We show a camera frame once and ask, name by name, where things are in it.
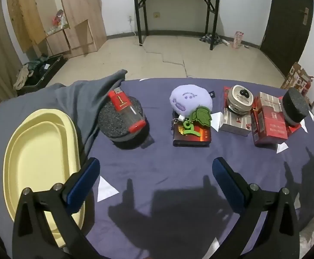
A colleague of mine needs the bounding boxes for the dark brown cigarette box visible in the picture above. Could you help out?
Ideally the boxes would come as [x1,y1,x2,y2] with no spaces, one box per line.
[173,121,212,148]

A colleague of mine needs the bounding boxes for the green leaf keychain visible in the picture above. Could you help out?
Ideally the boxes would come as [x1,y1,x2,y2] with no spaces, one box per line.
[182,106,213,137]

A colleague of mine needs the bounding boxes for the wooden wardrobe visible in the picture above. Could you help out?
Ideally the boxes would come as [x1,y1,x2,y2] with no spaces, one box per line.
[6,0,107,60]

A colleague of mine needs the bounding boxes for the dark door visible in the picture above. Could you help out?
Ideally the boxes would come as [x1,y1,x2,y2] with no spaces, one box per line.
[260,0,314,77]

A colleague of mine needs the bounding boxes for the purple plush toy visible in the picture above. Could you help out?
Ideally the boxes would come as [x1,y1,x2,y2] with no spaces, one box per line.
[170,84,214,114]

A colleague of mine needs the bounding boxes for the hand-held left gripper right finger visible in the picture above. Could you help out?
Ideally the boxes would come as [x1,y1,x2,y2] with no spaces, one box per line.
[212,156,300,259]

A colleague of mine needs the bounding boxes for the dark speckled round sponge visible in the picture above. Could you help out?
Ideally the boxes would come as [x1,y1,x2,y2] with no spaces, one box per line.
[98,96,147,149]
[281,88,310,127]

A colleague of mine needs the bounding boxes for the beige curtain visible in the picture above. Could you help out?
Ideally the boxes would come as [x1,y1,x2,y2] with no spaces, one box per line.
[0,5,29,114]

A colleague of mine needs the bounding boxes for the grey cloth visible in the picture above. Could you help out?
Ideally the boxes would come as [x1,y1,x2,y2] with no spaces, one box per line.
[0,69,128,232]

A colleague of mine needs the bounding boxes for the pale yellow plastic tray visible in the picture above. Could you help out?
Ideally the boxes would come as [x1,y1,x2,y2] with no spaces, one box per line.
[3,109,86,249]

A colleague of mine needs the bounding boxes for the brown cardboard boxes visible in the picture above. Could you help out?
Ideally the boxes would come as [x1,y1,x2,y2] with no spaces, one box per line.
[280,62,314,106]

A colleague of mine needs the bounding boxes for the purple cloth with white triangles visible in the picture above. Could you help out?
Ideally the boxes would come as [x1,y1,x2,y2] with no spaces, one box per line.
[85,78,314,259]

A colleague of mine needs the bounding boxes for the round silver tin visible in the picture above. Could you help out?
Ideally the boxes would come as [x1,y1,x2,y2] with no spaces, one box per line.
[226,85,254,115]

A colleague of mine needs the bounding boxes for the pile of dark clothes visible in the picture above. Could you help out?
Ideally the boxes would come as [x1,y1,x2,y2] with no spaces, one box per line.
[200,32,225,45]

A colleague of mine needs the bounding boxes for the silver-topped red cigarette box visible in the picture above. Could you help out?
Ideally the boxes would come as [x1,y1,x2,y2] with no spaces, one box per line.
[219,107,252,137]

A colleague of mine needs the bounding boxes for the pink carton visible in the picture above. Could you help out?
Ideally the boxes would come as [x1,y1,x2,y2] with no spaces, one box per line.
[233,31,245,49]

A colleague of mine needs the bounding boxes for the red and clear lighter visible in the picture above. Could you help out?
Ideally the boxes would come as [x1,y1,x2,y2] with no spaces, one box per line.
[108,88,147,133]

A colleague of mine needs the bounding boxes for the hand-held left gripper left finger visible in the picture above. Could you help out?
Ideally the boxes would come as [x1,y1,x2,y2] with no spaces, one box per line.
[12,157,101,259]

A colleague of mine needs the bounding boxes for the open black suitcase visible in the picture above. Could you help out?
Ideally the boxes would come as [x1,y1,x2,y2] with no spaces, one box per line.
[13,54,67,96]

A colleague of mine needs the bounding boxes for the red box with silver end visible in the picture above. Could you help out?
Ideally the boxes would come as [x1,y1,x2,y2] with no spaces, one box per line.
[258,92,283,112]

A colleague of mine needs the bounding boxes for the red and white cigarette box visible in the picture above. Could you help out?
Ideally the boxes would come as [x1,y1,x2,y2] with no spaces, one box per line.
[285,123,307,137]

